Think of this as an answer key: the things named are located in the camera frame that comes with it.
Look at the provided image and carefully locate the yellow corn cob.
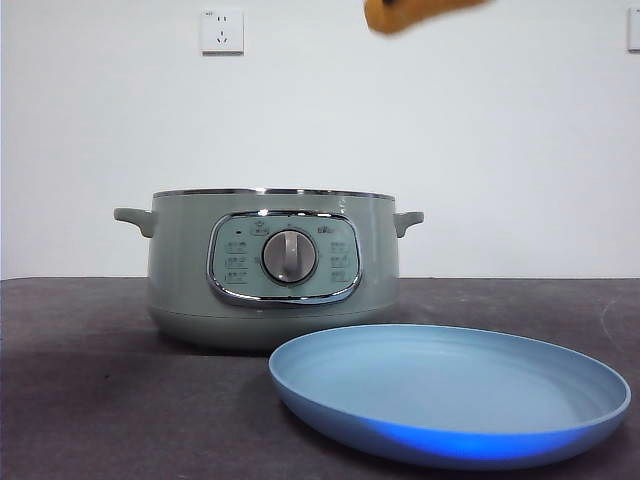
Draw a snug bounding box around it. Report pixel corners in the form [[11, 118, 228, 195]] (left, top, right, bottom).
[[363, 0, 495, 37]]

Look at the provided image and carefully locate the pale green electric steamer pot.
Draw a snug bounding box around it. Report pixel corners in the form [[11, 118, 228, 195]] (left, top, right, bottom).
[[113, 187, 426, 352]]

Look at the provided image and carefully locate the blue round plate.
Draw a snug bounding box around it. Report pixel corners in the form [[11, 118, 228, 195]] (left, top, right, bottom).
[[268, 323, 633, 473]]

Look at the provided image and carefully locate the white wall power socket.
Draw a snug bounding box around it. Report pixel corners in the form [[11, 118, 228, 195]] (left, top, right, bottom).
[[201, 8, 246, 56]]

